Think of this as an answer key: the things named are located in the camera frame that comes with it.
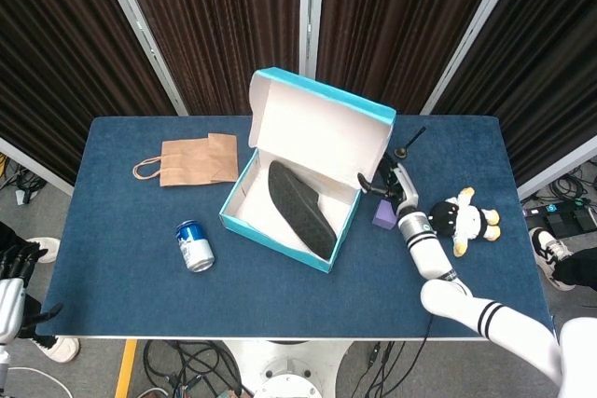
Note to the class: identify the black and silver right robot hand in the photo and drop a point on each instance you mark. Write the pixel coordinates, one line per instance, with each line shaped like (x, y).
(406, 190)

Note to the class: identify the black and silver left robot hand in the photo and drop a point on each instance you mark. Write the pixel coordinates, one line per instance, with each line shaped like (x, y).
(11, 305)

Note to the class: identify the turquoise shoe box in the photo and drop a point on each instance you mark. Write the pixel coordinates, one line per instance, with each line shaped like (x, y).
(322, 127)

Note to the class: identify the black shoe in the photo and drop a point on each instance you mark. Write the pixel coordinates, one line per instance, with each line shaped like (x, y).
(303, 211)

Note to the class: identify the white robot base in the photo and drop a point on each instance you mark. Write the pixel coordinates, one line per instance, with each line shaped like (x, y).
(284, 370)

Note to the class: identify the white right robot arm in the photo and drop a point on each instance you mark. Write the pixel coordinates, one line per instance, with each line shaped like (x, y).
(466, 305)

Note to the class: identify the black foot pedals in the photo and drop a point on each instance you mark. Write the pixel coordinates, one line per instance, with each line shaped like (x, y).
(576, 221)

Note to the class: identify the purple cube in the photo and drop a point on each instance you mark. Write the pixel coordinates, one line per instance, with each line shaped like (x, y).
(383, 218)

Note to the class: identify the small black spoon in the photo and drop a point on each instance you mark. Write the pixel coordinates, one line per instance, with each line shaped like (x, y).
(400, 152)

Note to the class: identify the black and white plush doll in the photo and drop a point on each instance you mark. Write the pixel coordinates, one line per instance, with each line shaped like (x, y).
(459, 221)

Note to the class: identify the plain white shoe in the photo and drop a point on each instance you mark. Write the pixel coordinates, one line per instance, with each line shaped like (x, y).
(44, 249)

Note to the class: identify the white sneaker with dark sole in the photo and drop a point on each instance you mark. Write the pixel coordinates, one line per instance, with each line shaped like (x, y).
(60, 349)

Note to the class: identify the blue table cloth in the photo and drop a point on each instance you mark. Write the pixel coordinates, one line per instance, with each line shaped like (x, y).
(140, 295)

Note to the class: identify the black power strip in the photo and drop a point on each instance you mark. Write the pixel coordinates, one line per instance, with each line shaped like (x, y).
(543, 209)

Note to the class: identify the black and white sneaker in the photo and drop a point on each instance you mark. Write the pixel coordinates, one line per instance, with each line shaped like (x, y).
(548, 249)

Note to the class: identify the dark brown curtain panel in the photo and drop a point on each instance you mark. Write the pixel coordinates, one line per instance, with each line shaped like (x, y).
(224, 20)
(396, 30)
(60, 67)
(545, 67)

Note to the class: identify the black trouser leg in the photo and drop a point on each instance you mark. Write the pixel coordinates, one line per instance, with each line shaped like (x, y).
(578, 272)

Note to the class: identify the blue and silver soda can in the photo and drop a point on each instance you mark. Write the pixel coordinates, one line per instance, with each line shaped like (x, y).
(196, 246)

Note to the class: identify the brown paper bag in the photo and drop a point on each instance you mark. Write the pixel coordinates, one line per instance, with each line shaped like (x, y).
(200, 162)

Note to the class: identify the white partition post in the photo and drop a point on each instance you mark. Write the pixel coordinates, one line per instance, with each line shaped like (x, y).
(471, 30)
(310, 20)
(140, 30)

